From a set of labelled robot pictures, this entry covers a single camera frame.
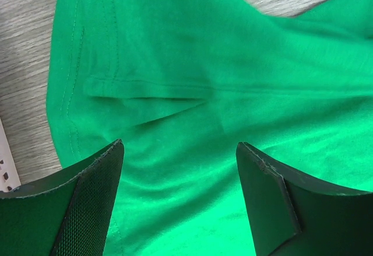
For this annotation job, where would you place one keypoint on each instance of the green t shirt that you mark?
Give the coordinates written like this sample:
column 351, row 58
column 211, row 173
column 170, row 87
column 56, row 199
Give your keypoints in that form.
column 182, row 82

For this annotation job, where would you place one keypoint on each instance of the white plastic laundry basket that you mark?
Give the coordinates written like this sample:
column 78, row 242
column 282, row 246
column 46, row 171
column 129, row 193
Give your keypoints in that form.
column 9, row 176

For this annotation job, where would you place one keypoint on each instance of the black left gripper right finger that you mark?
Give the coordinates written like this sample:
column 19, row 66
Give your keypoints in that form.
column 293, row 213

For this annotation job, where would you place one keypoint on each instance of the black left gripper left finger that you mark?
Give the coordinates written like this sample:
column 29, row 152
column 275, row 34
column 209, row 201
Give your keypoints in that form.
column 65, row 213

